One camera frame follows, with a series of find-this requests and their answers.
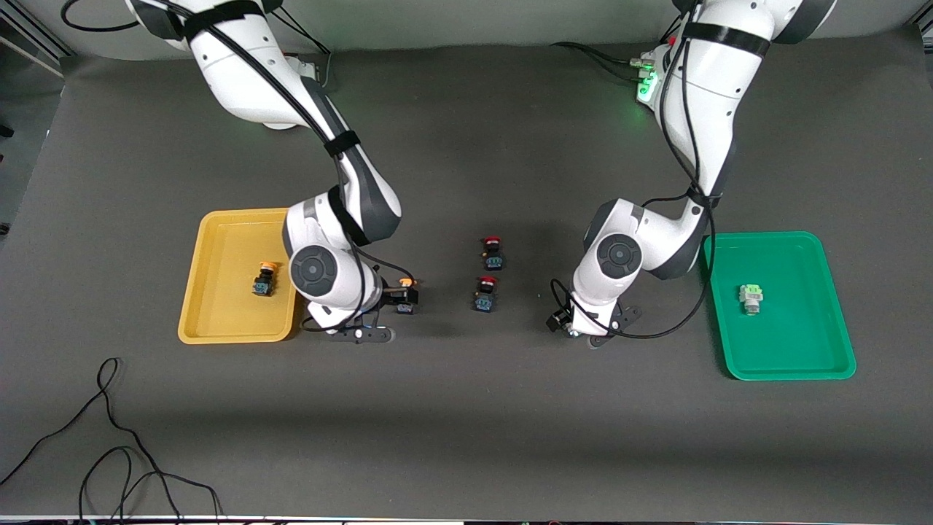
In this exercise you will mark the yellow push button switch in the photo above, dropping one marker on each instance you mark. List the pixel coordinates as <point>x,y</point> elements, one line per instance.
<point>405,281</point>
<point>263,286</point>

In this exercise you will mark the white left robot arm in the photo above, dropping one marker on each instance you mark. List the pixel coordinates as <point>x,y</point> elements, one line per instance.
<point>707,95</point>

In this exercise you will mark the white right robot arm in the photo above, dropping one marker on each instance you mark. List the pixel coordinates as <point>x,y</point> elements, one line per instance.
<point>240,65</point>

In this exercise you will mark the yellow plastic tray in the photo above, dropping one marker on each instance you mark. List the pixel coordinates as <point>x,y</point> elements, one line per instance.
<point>219,321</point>

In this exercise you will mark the green plastic tray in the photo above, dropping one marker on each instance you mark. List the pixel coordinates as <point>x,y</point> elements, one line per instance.
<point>802,335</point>

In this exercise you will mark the red push button switch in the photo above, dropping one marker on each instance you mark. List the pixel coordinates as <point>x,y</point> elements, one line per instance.
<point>485,300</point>
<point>493,259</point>

